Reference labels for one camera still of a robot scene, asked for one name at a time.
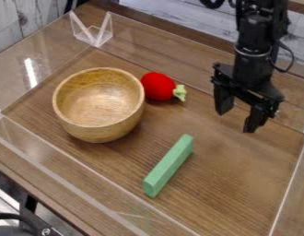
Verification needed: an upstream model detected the black metal base plate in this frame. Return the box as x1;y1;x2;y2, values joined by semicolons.
20;208;64;236

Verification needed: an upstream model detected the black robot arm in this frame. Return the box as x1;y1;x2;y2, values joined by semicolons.
200;0;290;133

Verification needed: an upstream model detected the wooden bowl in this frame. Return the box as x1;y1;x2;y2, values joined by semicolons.
52;67;145;143

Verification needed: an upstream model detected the red plush strawberry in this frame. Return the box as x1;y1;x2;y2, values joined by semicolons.
140;72;186;101

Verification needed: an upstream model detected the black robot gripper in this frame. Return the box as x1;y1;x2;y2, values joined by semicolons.
212;44;284;133

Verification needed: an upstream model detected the green rectangular block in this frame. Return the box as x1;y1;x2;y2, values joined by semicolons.
142;135;194;198

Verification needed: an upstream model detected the clear acrylic tray wall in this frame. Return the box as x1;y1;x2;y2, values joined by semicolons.
0;112;200;236

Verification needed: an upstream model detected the black table leg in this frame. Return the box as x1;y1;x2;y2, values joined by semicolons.
24;195;38;213

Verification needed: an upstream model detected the clear acrylic corner bracket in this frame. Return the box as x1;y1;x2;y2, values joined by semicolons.
69;12;113;48

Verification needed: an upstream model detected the black cable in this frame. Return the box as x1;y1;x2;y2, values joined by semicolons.
0;211;36;236

